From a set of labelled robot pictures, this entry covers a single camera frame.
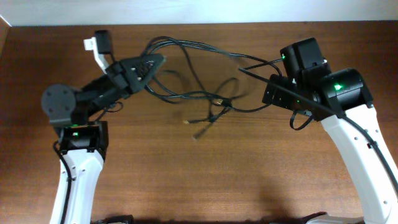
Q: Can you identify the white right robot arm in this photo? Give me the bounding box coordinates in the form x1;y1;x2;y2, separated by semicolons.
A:
262;38;397;223

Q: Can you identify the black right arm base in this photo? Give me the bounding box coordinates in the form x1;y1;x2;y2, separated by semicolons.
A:
300;212;364;224

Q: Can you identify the black cable bundle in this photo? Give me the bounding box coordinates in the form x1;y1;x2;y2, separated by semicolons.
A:
142;35;284;140

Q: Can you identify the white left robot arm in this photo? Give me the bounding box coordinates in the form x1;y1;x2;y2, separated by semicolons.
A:
41;54;166;223

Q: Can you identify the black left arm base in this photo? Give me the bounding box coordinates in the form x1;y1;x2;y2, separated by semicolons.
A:
91;215;134;224

